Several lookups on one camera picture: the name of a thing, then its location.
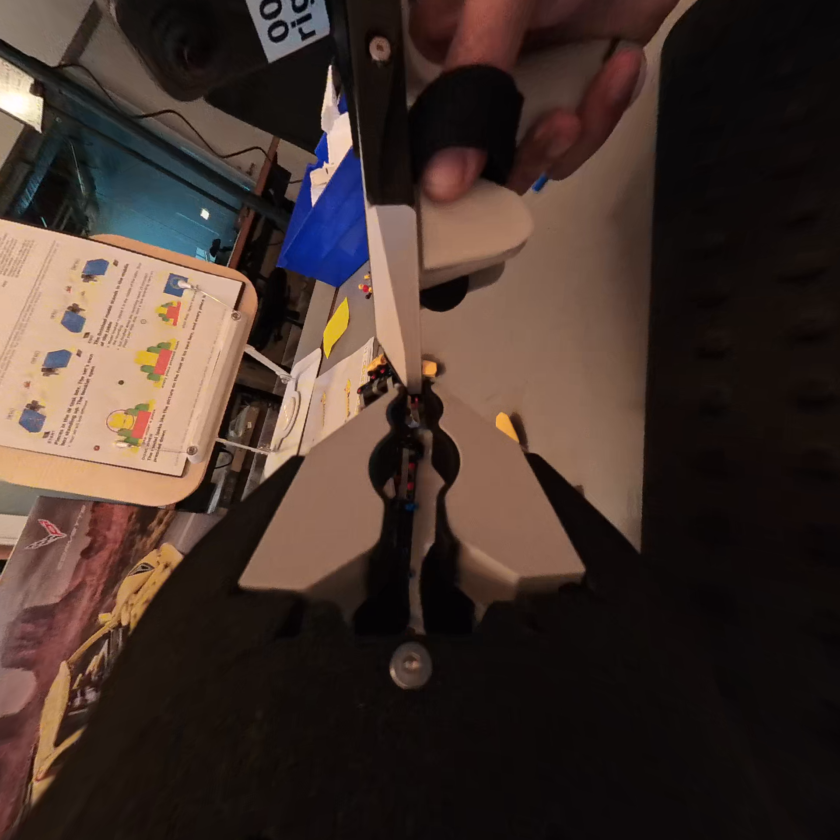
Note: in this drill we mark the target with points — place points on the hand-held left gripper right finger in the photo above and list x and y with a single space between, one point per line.
512 525

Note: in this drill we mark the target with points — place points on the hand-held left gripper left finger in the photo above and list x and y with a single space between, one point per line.
315 525

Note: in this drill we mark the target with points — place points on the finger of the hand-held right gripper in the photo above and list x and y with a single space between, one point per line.
397 282

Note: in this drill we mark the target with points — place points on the yellow toy car model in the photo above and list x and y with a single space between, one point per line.
375 387

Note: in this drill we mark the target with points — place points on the person's right hand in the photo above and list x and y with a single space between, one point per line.
610 98

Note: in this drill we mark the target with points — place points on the crumpled white paper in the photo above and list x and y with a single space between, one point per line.
334 131

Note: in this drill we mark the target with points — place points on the yellow paper sheet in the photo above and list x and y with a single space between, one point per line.
336 328

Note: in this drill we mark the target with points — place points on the blue storage bin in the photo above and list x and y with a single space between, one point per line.
321 223

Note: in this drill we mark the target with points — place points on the small yellow panel piece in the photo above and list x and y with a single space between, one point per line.
508 426

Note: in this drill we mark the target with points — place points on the open instruction booklet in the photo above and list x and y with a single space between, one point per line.
334 400

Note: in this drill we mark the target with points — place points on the black office chair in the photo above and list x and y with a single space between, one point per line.
269 308

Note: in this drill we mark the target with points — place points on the black pole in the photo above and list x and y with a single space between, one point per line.
131 124

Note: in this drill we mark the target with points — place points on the toy car set box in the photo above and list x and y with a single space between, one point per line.
65 590

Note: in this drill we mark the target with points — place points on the printed instruction sheet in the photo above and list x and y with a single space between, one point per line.
98 341

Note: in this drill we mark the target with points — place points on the wall notice sheet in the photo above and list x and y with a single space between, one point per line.
19 98

